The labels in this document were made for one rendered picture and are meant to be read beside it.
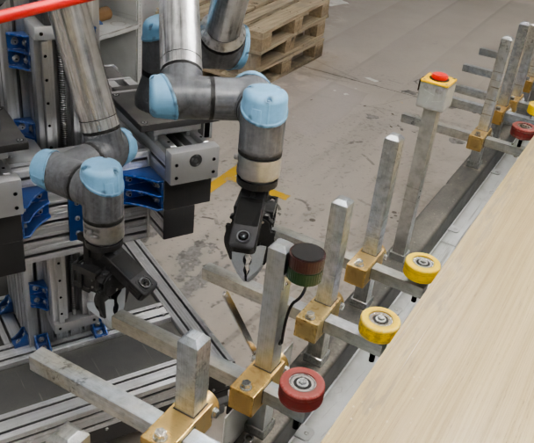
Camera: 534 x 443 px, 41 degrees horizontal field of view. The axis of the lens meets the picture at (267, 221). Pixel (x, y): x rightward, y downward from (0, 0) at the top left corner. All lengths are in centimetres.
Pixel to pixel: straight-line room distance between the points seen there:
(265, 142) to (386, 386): 48
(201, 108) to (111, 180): 21
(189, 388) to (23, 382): 126
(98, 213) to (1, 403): 104
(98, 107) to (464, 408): 86
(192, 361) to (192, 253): 216
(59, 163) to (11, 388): 105
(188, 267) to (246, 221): 190
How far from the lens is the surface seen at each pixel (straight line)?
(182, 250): 321
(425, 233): 218
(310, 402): 126
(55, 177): 136
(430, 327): 147
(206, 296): 294
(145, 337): 143
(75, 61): 142
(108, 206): 131
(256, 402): 131
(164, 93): 123
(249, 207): 122
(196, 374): 105
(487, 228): 187
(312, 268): 116
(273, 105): 114
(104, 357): 235
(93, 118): 143
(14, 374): 233
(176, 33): 131
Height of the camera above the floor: 178
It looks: 31 degrees down
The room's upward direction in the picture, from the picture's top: 6 degrees clockwise
